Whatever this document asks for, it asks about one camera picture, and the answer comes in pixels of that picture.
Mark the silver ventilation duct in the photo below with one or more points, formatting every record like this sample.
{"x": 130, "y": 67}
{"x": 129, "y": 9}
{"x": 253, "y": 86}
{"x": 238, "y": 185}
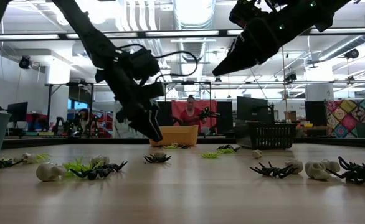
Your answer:
{"x": 193, "y": 18}

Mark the person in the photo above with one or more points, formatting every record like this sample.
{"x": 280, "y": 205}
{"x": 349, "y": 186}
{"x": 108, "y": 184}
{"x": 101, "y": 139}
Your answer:
{"x": 84, "y": 119}
{"x": 191, "y": 116}

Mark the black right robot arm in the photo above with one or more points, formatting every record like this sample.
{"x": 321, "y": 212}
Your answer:
{"x": 310, "y": 18}

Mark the black mesh basket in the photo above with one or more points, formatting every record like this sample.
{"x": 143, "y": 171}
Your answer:
{"x": 269, "y": 137}

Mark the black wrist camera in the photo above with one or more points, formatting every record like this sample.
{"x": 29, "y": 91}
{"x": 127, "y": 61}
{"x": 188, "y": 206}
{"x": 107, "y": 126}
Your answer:
{"x": 240, "y": 14}
{"x": 145, "y": 63}

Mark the brown cardboard box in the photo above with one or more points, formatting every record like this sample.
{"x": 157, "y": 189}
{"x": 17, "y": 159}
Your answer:
{"x": 291, "y": 115}

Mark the red hanging cloth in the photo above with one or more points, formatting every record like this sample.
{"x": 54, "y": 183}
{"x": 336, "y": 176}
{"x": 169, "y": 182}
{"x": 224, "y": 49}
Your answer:
{"x": 177, "y": 107}

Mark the colourful patchwork quilt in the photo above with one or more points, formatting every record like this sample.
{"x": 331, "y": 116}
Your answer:
{"x": 353, "y": 118}

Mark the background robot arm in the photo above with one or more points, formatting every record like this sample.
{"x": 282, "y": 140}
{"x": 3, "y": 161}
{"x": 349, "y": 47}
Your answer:
{"x": 207, "y": 113}
{"x": 62, "y": 124}

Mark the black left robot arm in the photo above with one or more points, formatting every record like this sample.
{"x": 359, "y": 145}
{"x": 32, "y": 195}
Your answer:
{"x": 86, "y": 31}

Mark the black overhead crossbar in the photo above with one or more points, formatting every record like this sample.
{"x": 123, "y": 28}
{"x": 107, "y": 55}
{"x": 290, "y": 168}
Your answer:
{"x": 176, "y": 33}

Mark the cream plastic skull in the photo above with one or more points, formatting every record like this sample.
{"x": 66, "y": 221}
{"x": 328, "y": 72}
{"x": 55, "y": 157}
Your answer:
{"x": 100, "y": 160}
{"x": 47, "y": 172}
{"x": 294, "y": 165}
{"x": 174, "y": 145}
{"x": 317, "y": 171}
{"x": 160, "y": 154}
{"x": 257, "y": 154}
{"x": 30, "y": 159}
{"x": 332, "y": 166}

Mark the black background rig frame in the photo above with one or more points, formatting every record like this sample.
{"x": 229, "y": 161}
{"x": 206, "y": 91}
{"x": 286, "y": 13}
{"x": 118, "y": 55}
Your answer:
{"x": 49, "y": 105}

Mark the thin vertical pole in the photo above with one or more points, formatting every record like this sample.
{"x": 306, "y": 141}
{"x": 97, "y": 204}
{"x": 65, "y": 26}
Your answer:
{"x": 283, "y": 77}

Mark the yellow plastic bin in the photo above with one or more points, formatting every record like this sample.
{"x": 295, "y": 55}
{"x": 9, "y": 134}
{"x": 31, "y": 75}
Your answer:
{"x": 179, "y": 135}

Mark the black spider pile centre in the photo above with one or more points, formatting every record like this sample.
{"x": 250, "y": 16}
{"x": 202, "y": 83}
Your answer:
{"x": 184, "y": 146}

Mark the black ceiling spotlight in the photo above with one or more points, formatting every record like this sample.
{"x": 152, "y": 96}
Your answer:
{"x": 352, "y": 53}
{"x": 25, "y": 62}
{"x": 291, "y": 76}

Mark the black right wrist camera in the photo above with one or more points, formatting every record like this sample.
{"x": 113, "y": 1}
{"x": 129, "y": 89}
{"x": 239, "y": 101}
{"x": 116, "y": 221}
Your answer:
{"x": 240, "y": 14}

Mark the red low partition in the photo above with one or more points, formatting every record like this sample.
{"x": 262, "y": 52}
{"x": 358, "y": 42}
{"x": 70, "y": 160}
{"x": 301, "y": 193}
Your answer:
{"x": 37, "y": 118}

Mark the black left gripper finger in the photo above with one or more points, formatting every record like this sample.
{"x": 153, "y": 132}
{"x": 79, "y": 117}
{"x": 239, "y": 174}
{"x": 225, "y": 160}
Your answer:
{"x": 159, "y": 124}
{"x": 145, "y": 123}

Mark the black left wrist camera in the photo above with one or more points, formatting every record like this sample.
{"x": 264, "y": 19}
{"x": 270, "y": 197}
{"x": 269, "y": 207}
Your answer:
{"x": 145, "y": 63}

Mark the black computer monitor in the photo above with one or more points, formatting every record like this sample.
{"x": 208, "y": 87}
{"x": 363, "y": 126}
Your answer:
{"x": 314, "y": 112}
{"x": 17, "y": 111}
{"x": 252, "y": 109}

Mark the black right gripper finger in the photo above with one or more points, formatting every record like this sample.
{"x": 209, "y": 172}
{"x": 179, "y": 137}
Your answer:
{"x": 241, "y": 67}
{"x": 235, "y": 57}

